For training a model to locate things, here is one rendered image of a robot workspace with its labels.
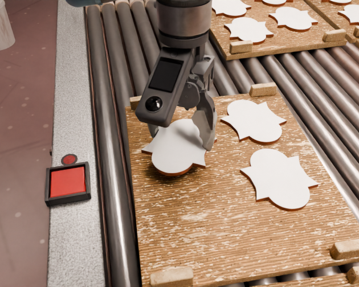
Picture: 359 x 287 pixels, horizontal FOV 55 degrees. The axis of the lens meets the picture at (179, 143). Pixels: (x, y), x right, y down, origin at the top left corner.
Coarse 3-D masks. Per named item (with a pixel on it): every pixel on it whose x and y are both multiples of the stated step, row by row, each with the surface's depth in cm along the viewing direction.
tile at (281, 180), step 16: (256, 160) 63; (272, 160) 63; (288, 160) 63; (256, 176) 61; (272, 176) 61; (288, 176) 61; (304, 176) 61; (256, 192) 58; (272, 192) 58; (288, 192) 58; (304, 192) 58; (288, 208) 56
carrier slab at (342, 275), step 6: (324, 276) 49; (330, 276) 49; (336, 276) 49; (342, 276) 49; (282, 282) 48; (288, 282) 48; (294, 282) 48; (300, 282) 48; (306, 282) 48; (312, 282) 48; (318, 282) 48; (324, 282) 48; (330, 282) 48; (336, 282) 48; (342, 282) 48; (348, 282) 48
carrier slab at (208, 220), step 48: (240, 96) 78; (144, 144) 67; (240, 144) 67; (288, 144) 67; (144, 192) 59; (192, 192) 59; (240, 192) 59; (336, 192) 59; (144, 240) 53; (192, 240) 53; (240, 240) 53; (288, 240) 53; (336, 240) 53
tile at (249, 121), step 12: (228, 108) 74; (240, 108) 74; (252, 108) 74; (264, 108) 74; (228, 120) 71; (240, 120) 71; (252, 120) 71; (264, 120) 71; (276, 120) 71; (240, 132) 68; (252, 132) 68; (264, 132) 68; (276, 132) 68; (264, 144) 67
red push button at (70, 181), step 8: (80, 168) 64; (56, 176) 63; (64, 176) 63; (72, 176) 63; (80, 176) 63; (56, 184) 61; (64, 184) 61; (72, 184) 61; (80, 184) 61; (56, 192) 60; (64, 192) 60; (72, 192) 60
